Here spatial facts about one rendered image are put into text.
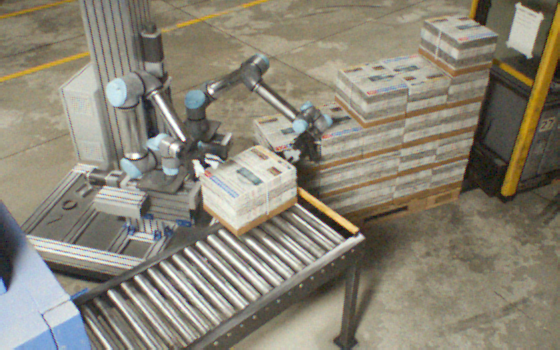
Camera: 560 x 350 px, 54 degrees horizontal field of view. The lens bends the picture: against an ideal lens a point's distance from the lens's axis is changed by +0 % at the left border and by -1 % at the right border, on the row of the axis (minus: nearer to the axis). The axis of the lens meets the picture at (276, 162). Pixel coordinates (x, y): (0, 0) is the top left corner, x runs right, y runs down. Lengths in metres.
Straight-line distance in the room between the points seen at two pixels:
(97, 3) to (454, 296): 2.58
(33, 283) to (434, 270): 2.68
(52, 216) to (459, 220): 2.77
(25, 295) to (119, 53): 1.62
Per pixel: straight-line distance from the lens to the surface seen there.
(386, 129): 3.47
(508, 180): 4.22
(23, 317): 1.52
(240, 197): 2.51
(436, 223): 4.05
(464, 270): 3.78
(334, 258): 2.56
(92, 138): 3.22
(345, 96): 3.50
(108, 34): 2.89
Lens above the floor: 2.64
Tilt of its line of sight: 36 degrees down
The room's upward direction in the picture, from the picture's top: straight up
